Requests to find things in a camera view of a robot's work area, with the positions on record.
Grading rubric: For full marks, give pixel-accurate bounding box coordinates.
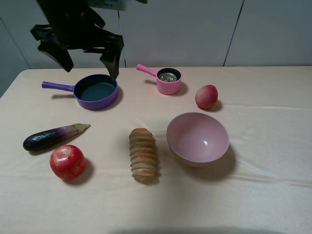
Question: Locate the red apple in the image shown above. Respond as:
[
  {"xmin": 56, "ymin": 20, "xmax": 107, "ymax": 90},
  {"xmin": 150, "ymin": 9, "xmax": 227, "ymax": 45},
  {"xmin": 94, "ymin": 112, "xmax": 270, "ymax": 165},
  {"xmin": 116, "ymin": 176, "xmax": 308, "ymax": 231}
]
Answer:
[{"xmin": 49, "ymin": 145, "xmax": 86, "ymax": 180}]

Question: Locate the purple frying pan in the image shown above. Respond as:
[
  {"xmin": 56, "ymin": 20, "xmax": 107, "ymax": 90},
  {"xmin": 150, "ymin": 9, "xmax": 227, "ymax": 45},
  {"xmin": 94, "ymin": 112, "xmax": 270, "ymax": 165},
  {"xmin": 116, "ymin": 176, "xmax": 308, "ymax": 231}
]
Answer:
[{"xmin": 41, "ymin": 74, "xmax": 118, "ymax": 110}]

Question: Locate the pink bowl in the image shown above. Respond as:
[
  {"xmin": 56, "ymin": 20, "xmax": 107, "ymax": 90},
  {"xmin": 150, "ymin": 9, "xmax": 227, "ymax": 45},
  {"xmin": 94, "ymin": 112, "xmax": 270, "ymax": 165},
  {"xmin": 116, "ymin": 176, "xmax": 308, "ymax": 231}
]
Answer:
[{"xmin": 166, "ymin": 112, "xmax": 230, "ymax": 167}]

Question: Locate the striped bread loaf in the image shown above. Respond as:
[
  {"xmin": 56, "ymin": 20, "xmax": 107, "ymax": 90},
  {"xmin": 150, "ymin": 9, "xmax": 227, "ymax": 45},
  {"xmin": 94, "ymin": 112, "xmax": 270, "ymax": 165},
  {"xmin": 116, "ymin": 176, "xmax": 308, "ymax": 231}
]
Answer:
[{"xmin": 129, "ymin": 128, "xmax": 158, "ymax": 185}]

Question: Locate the green tin can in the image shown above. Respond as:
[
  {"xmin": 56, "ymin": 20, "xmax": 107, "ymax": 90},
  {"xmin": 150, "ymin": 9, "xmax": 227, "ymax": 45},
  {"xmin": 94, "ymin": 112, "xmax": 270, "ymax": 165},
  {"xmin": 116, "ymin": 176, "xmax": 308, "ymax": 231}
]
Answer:
[{"xmin": 158, "ymin": 72, "xmax": 177, "ymax": 82}]

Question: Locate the purple eggplant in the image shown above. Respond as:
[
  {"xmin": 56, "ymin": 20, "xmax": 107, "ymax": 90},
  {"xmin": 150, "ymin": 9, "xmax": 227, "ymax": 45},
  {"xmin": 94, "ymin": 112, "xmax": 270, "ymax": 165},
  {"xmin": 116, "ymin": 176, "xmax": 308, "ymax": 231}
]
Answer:
[{"xmin": 23, "ymin": 123, "xmax": 91, "ymax": 152}]

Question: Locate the peach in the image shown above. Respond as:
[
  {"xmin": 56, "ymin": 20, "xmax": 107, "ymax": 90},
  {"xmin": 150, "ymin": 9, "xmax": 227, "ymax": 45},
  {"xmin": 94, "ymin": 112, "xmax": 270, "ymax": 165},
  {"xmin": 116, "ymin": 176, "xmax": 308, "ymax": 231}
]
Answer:
[{"xmin": 195, "ymin": 85, "xmax": 218, "ymax": 109}]

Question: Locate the pink saucepan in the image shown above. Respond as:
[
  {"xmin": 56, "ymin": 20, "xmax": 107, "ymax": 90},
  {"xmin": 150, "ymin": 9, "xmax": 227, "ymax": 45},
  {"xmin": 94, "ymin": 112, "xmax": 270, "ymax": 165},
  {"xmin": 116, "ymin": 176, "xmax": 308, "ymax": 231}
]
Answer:
[{"xmin": 136, "ymin": 64, "xmax": 182, "ymax": 95}]

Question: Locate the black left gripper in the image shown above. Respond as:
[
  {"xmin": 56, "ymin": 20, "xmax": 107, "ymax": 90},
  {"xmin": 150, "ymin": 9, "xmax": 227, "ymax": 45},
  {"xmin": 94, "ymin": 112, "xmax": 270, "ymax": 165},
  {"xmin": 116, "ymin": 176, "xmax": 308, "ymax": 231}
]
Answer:
[{"xmin": 31, "ymin": 0, "xmax": 124, "ymax": 80}]

